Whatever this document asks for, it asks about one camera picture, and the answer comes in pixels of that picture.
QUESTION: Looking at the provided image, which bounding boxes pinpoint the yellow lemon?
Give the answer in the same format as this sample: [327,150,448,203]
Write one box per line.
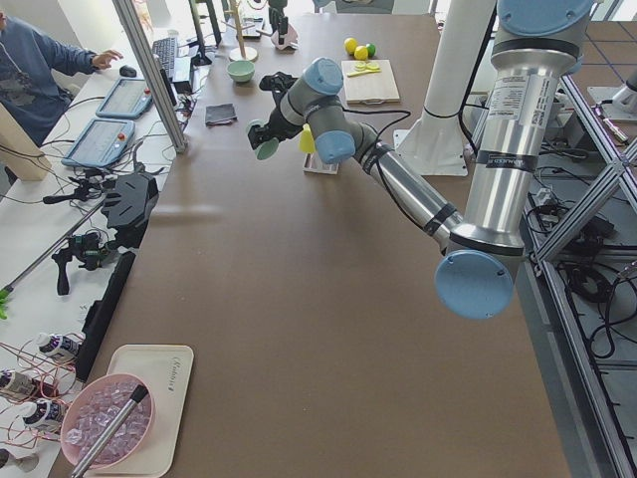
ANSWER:
[353,45,369,61]
[343,37,358,55]

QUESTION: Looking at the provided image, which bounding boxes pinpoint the teach pendant tablet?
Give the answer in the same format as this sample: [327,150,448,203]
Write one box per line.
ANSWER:
[96,78,152,120]
[61,118,135,168]

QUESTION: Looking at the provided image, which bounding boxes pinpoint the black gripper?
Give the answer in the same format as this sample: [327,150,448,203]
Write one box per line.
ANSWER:
[247,107,292,151]

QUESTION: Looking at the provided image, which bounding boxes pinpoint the small bottle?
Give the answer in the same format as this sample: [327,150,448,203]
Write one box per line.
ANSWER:
[1,369,57,400]
[36,333,81,363]
[20,399,68,433]

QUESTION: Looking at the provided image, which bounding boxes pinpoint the white pillar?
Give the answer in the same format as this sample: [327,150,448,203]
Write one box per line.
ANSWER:
[396,0,497,176]

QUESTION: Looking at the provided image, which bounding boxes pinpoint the person's hand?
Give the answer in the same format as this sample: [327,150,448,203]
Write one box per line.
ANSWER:
[92,50,123,70]

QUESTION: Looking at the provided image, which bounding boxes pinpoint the pink bowl of ice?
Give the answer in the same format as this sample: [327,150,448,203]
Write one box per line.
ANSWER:
[61,373,154,470]

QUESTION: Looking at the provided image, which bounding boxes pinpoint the beige tray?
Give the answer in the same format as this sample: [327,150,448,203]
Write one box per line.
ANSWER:
[61,345,194,477]

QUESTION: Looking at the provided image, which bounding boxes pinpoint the wooden mug tree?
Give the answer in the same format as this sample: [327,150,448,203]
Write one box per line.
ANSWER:
[227,0,258,62]

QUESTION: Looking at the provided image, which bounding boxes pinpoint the person in blue sweater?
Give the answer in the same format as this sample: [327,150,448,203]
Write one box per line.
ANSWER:
[1,17,97,145]

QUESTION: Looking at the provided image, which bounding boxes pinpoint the yellow cup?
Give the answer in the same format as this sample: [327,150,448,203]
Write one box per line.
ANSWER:
[299,123,316,154]

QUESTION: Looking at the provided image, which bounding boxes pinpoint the white wire cup holder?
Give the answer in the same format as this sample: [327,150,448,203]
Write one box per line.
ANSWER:
[303,152,338,175]

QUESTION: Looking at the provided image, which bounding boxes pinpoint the yellow plastic knife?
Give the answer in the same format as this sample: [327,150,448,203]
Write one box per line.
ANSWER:
[346,69,381,78]

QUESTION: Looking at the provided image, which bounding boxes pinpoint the black bar device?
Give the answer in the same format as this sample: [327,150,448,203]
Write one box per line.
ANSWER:
[75,252,136,383]

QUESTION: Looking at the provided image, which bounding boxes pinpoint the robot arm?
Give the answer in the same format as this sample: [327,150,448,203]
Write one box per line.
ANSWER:
[248,1,592,320]

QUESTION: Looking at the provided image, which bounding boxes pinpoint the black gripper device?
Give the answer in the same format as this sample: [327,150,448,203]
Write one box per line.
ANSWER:
[102,172,158,250]

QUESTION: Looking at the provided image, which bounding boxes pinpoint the black mouse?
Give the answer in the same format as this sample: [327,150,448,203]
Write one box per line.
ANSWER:
[118,65,137,78]

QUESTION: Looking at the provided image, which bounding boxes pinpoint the green bowl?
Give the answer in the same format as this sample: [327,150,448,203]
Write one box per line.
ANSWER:
[226,60,255,84]

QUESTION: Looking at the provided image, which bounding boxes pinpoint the grey cloth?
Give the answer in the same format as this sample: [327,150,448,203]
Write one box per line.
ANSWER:
[205,104,237,126]

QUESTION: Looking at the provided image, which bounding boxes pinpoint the aluminium frame column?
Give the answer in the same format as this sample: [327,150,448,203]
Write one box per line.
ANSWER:
[112,0,187,153]

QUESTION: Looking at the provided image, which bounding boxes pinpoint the black keyboard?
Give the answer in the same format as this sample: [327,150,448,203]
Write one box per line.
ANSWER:
[151,37,178,81]

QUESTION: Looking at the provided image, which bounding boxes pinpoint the black handheld tool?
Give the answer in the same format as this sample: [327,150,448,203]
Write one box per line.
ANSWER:
[52,232,117,296]

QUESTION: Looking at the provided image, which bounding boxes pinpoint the metal rod tool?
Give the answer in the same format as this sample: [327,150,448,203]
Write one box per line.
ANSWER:
[70,384,148,478]

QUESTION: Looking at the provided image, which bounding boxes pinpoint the bamboo cutting board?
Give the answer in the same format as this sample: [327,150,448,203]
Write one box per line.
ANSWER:
[340,60,400,105]

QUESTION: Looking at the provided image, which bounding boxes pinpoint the green cup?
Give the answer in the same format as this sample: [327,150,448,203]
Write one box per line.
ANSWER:
[246,119,280,160]

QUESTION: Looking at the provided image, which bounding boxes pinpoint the black monitor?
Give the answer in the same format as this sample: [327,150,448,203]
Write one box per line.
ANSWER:
[188,0,222,67]

